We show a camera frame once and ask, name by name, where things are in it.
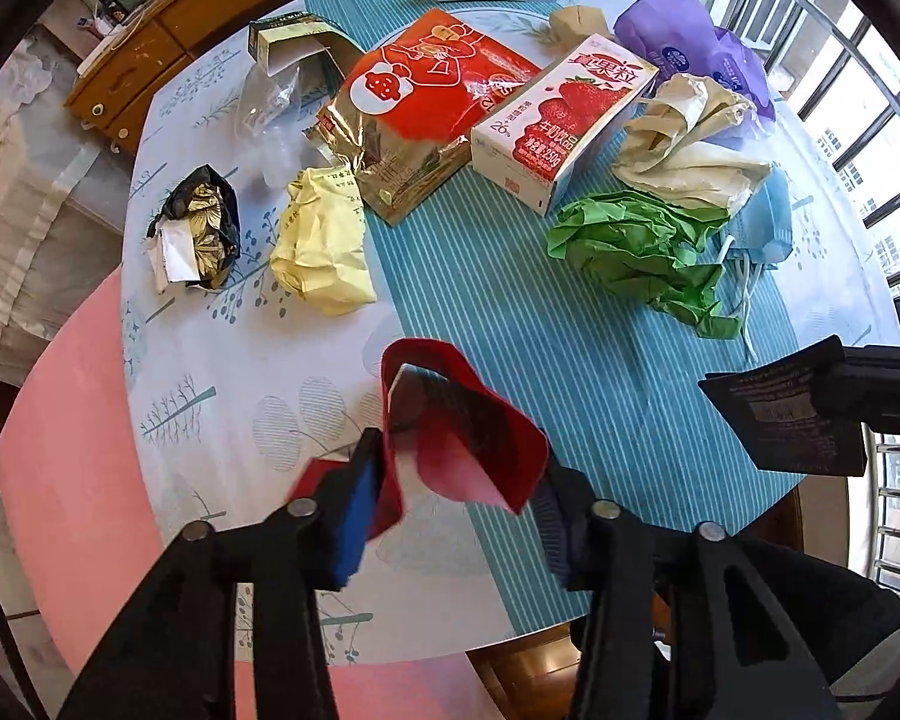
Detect strawberry milk carton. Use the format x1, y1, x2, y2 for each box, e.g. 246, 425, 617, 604
470, 34, 659, 217

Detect window with metal bars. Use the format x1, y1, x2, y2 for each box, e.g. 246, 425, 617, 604
660, 0, 900, 616

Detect wooden cabinet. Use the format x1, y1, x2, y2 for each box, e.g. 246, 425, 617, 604
64, 0, 436, 158

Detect black gold wrapper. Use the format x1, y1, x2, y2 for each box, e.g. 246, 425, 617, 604
146, 163, 242, 295

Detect person's black trousers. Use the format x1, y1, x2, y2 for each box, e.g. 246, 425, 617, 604
735, 536, 900, 720

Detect green paper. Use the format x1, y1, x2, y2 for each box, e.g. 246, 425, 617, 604
546, 191, 743, 340

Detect pink padded chair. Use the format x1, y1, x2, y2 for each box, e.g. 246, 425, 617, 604
0, 266, 496, 720

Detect yellow packet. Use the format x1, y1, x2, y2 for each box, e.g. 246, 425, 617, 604
268, 165, 377, 317

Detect blue face mask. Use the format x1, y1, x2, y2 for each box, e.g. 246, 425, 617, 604
720, 165, 796, 361

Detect clear plastic wrapper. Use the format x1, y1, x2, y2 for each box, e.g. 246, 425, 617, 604
232, 64, 316, 188

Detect white power strip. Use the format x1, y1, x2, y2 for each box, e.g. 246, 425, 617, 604
75, 4, 166, 76

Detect beige box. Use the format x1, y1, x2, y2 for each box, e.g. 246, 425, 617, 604
549, 4, 616, 53

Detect red foil wrapper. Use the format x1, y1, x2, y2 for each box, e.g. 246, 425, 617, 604
285, 337, 552, 541

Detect green cream snack packet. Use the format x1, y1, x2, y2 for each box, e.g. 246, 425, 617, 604
247, 11, 365, 80

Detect cream bag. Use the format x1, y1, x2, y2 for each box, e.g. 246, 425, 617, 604
611, 73, 773, 218

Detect small dark box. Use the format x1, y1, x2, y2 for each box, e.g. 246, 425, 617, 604
94, 0, 132, 35

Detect purple plastic bag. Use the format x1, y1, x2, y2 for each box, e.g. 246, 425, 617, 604
615, 0, 777, 143

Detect red snack bag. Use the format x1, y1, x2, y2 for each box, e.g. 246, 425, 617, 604
304, 7, 545, 226

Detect black packet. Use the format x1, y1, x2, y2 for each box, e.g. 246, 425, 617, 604
699, 336, 869, 478

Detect lace covered furniture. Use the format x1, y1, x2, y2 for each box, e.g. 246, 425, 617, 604
0, 34, 132, 383

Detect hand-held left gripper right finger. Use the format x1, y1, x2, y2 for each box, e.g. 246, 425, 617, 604
532, 461, 845, 720

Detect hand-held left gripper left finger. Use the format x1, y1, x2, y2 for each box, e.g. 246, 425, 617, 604
52, 427, 391, 720

